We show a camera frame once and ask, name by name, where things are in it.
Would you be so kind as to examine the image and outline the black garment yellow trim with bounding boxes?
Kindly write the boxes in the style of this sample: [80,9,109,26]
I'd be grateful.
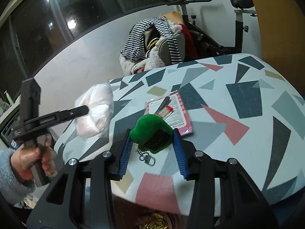
[143,29,165,58]

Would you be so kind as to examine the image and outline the person's left hand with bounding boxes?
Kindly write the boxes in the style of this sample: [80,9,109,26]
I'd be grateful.
[10,134,58,180]

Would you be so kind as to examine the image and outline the beige chair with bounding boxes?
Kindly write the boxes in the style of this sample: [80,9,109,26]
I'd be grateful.
[152,32,185,65]

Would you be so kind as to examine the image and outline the maroon plastic bin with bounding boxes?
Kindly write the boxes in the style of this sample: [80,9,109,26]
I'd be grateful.
[112,197,191,229]

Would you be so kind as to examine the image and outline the green plush keychain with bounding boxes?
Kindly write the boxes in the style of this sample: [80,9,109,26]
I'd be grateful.
[129,114,173,166]

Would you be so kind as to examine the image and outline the wooden door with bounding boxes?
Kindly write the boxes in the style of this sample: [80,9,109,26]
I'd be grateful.
[245,0,305,72]

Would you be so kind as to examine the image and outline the person's left forearm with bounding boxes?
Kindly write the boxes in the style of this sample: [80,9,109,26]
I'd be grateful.
[0,149,36,206]

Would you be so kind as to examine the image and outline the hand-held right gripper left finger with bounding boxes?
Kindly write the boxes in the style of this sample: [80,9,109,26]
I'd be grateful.
[26,134,134,229]

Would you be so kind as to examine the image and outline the black flat stick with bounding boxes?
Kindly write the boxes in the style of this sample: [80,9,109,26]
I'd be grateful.
[155,96,171,114]

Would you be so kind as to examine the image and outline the clear tube red cap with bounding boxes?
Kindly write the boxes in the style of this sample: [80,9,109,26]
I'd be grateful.
[156,105,173,120]

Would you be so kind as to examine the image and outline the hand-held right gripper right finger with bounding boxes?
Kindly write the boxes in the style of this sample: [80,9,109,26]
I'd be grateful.
[173,128,279,229]

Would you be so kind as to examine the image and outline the red cloth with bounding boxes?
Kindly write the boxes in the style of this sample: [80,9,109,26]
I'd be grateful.
[180,24,198,59]

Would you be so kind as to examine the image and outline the black exercise bike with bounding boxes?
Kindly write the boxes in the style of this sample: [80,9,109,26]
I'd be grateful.
[160,0,258,60]

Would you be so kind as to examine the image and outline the dark glass window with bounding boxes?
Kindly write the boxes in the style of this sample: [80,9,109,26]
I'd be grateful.
[0,0,239,77]

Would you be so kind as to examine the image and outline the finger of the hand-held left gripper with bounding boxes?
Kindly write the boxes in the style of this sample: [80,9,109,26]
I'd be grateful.
[57,105,90,123]

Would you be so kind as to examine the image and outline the white plastic bag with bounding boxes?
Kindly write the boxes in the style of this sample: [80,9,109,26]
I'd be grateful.
[74,82,115,139]

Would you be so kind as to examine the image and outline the pink card packet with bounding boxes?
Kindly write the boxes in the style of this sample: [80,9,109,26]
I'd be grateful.
[144,92,194,136]

